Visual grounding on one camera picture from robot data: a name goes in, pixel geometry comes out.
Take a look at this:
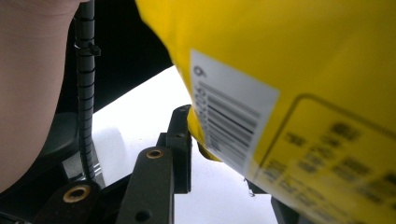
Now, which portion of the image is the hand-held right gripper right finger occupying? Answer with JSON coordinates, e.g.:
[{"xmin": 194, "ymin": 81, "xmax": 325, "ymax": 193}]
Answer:
[{"xmin": 244, "ymin": 178, "xmax": 307, "ymax": 224}]

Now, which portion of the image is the black corrugated cable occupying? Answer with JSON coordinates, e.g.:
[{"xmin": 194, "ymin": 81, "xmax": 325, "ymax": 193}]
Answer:
[{"xmin": 73, "ymin": 0, "xmax": 102, "ymax": 182}]

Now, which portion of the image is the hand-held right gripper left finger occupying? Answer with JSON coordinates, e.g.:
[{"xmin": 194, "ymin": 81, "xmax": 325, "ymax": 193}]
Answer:
[{"xmin": 115, "ymin": 105, "xmax": 192, "ymax": 224}]

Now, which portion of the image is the yellow spouted sauce pouch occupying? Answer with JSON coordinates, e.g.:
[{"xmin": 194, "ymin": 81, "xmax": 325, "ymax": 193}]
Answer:
[{"xmin": 134, "ymin": 0, "xmax": 396, "ymax": 224}]

